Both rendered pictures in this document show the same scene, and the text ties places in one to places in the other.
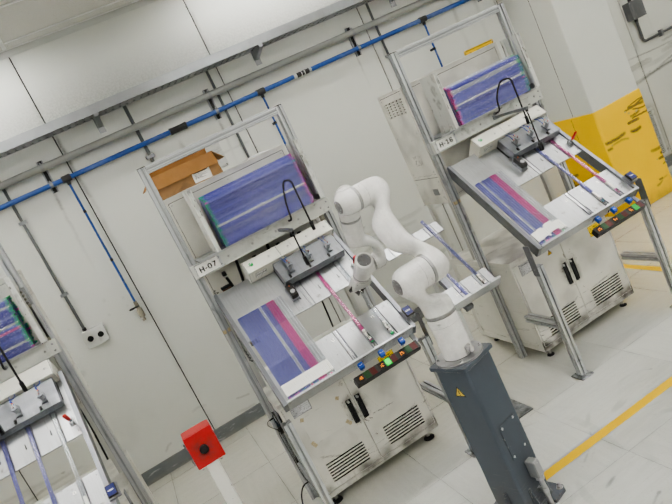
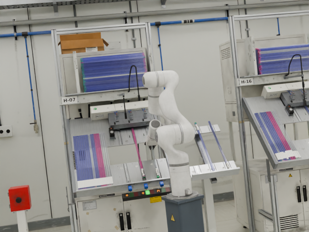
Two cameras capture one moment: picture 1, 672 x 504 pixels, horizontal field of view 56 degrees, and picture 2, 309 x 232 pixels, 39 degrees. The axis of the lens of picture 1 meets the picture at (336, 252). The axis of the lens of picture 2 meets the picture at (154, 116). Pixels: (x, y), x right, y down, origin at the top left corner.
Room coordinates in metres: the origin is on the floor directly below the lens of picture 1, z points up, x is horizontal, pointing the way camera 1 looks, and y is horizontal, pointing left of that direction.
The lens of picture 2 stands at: (-0.26, -0.44, 1.28)
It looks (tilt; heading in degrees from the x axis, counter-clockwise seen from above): 2 degrees down; 7
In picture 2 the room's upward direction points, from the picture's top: 6 degrees counter-clockwise
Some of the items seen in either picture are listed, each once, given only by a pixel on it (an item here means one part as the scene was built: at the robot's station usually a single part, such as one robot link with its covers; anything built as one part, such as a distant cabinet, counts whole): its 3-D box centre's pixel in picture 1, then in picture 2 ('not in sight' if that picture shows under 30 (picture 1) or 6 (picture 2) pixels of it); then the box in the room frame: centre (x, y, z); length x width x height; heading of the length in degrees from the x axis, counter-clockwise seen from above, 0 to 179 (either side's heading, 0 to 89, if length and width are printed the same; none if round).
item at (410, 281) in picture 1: (421, 290); (171, 145); (2.28, -0.23, 1.00); 0.19 x 0.12 x 0.24; 111
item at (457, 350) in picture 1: (450, 334); (180, 180); (2.29, -0.26, 0.79); 0.19 x 0.19 x 0.18
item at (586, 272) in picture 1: (540, 229); (292, 160); (3.52, -1.12, 0.65); 1.01 x 0.73 x 1.29; 17
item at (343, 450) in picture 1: (341, 404); (122, 220); (3.27, 0.33, 0.31); 0.70 x 0.65 x 0.62; 107
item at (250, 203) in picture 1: (257, 199); (114, 72); (3.17, 0.24, 1.52); 0.51 x 0.13 x 0.27; 107
